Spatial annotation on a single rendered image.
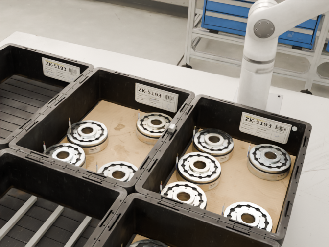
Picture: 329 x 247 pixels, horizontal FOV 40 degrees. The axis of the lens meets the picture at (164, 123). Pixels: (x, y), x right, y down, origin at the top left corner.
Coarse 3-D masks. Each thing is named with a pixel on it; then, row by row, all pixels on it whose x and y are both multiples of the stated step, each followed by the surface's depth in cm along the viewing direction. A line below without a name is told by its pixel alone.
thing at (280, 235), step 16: (208, 96) 117; (256, 112) 113; (176, 128) 105; (304, 144) 106; (160, 160) 97; (144, 176) 92; (144, 192) 88; (288, 192) 90; (192, 208) 85; (288, 208) 87; (240, 224) 83
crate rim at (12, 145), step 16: (80, 80) 120; (144, 80) 122; (64, 96) 113; (192, 96) 117; (48, 112) 107; (32, 128) 102; (16, 144) 98; (160, 144) 100; (48, 160) 94; (144, 160) 95; (96, 176) 91; (128, 192) 90
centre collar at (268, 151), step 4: (264, 152) 110; (268, 152) 111; (272, 152) 111; (276, 152) 110; (260, 156) 109; (264, 156) 109; (276, 156) 110; (280, 156) 109; (264, 160) 108; (268, 160) 108; (272, 160) 108; (276, 160) 108
